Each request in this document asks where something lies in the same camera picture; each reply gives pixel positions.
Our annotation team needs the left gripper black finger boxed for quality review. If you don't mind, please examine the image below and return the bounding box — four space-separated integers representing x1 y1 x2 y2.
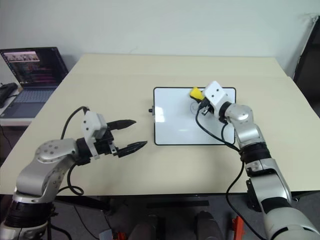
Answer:
116 140 149 159
106 119 137 132

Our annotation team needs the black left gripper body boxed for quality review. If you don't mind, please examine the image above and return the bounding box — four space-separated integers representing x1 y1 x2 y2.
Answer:
93 127 120 157

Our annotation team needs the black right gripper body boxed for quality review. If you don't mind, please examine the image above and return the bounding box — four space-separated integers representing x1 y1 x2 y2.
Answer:
198 98 216 117

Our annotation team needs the yellow whiteboard eraser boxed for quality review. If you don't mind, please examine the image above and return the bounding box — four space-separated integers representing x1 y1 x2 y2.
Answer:
188 86 207 103

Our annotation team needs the black-framed whiteboard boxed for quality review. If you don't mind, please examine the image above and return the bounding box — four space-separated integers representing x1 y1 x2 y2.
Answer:
152 86 237 147

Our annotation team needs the black table leg brace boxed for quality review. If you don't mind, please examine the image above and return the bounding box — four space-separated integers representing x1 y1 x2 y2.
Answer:
55 195 111 211

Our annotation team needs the black table crossbar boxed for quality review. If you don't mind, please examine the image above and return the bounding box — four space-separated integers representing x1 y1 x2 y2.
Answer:
146 199 210 209

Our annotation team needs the dark rounded shape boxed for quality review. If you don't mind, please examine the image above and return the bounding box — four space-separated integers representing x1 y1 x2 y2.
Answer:
130 214 166 240

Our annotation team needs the white side desk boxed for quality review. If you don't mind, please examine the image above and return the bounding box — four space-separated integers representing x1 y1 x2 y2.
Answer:
0 115 39 129

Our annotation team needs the open grey laptop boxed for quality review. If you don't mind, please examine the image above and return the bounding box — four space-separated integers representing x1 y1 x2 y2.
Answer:
0 46 70 119

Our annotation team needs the black bag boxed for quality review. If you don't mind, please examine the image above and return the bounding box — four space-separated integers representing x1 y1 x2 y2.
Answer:
0 83 19 109

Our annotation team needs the dark cabinet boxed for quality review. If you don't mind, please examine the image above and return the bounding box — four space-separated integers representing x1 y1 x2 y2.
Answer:
292 14 320 111

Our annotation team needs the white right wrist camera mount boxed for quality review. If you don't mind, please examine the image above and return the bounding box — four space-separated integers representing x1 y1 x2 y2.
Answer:
203 80 230 117

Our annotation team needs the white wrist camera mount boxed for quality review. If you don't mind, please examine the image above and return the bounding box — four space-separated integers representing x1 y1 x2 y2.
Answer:
203 80 230 117
80 111 109 161

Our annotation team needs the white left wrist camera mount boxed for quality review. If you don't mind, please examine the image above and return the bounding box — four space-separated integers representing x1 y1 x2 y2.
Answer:
80 111 109 161

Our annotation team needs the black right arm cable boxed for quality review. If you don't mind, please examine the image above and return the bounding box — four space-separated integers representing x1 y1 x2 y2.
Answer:
195 106 270 240

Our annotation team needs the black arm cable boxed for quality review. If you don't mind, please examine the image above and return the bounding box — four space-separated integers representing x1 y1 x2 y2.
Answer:
195 106 270 240
56 106 91 197

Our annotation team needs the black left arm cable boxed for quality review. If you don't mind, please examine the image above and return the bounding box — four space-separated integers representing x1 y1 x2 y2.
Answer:
56 106 91 197

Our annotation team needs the black table bracket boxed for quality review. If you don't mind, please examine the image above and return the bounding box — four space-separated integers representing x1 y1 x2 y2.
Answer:
245 178 262 213

